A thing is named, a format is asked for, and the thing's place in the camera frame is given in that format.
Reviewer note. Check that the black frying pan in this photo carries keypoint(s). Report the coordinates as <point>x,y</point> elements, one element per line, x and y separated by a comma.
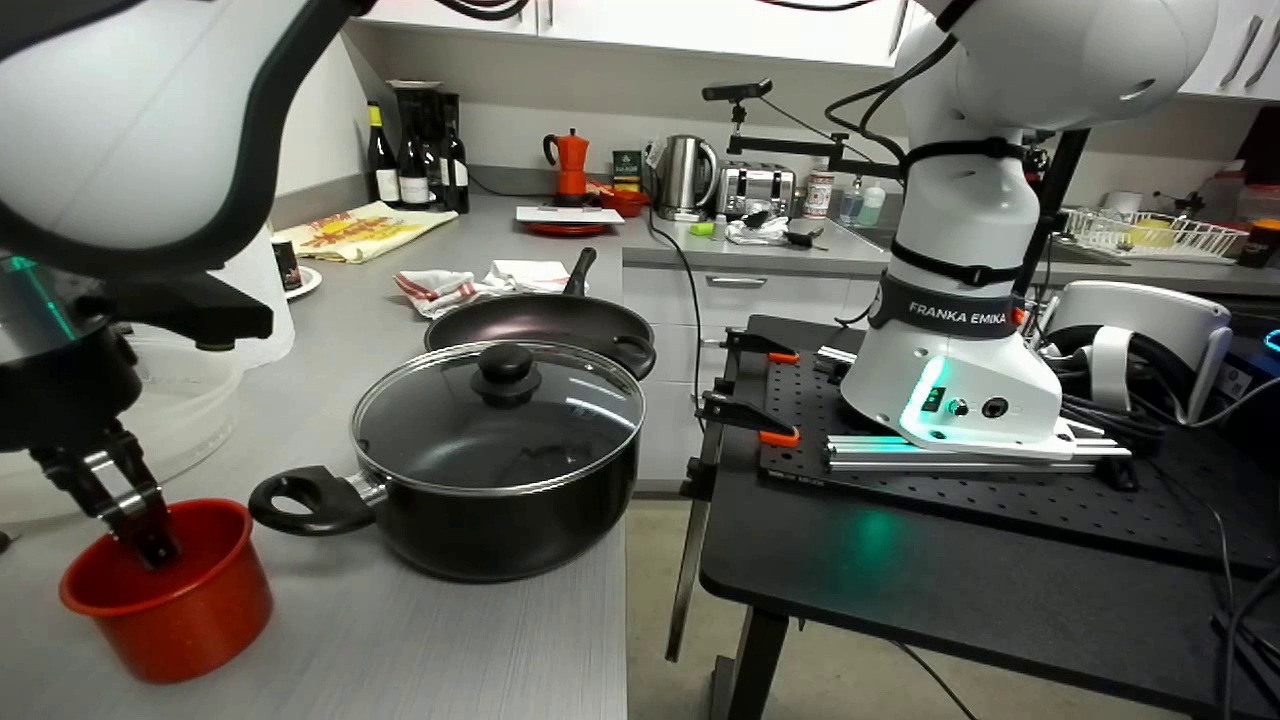
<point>532,322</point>

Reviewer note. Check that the steel electric kettle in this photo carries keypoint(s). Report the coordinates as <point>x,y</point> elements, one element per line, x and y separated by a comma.
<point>687,182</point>

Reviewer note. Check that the small white plate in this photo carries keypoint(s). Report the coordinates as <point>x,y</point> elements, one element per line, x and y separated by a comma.
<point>311,281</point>

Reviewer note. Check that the red plate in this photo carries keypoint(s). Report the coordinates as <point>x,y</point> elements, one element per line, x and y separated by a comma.
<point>564,229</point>

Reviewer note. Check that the plastic bottle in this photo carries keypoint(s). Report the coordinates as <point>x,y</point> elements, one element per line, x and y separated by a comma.
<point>866,200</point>

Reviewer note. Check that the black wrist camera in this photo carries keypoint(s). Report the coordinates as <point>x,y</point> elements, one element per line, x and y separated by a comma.
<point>202,313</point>

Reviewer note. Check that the black breadboard table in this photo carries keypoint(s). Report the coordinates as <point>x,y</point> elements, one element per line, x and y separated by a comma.
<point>962,562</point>

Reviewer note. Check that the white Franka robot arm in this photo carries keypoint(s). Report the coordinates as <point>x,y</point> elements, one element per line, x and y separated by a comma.
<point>962,215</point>

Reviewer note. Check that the red mug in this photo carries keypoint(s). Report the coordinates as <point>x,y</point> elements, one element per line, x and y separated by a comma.
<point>185,627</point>

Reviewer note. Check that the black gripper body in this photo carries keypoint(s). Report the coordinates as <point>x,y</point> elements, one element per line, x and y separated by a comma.
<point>62,385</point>

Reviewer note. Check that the white upper cabinets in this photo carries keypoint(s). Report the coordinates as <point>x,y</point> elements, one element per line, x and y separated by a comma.
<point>735,27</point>

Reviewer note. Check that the crumpled white cloth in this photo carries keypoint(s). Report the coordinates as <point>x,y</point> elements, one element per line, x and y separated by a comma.
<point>532,278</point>

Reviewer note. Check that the camera on black stand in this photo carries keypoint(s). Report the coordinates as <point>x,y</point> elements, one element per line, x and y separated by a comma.
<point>736,90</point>

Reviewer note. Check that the black coffee machine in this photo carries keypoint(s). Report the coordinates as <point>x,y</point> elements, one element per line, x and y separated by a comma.
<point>420,105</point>

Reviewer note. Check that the white VR headset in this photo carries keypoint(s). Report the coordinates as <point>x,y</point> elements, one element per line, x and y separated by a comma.
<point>1133,322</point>

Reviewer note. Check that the white towel with red stripes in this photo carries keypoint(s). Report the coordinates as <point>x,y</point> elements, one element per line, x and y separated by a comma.
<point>434,287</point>

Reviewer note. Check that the steel toaster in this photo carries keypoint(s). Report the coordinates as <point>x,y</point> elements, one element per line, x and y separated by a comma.
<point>756,188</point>

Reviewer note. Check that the dark wine bottle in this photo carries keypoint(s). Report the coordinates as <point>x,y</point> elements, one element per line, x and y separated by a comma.
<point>418,172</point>
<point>452,172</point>
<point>381,164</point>

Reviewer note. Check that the black cooking pot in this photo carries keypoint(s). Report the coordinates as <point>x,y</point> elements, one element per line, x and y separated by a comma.
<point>532,522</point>

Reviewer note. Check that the red moka pot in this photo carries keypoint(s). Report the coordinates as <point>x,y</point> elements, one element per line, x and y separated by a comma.
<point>570,164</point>

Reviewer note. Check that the small red cup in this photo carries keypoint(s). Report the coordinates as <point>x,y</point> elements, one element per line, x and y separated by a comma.
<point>624,200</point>

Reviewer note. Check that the glass pot lid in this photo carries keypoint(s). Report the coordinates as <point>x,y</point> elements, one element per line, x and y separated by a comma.
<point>441,443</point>

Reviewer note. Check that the black clamp with orange tip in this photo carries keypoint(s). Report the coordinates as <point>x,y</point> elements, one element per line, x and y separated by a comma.
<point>747,417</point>
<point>773,345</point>

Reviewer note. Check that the dish rack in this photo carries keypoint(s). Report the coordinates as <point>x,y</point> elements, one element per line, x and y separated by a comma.
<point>1173,233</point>

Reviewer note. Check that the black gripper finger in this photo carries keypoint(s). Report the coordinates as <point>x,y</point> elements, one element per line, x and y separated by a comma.
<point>140,506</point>
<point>83,483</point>

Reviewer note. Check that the dark spice jar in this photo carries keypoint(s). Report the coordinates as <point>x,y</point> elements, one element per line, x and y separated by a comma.
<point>285,267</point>

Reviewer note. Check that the silver mounting rail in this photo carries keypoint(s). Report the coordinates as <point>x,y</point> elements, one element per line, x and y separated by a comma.
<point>962,455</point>

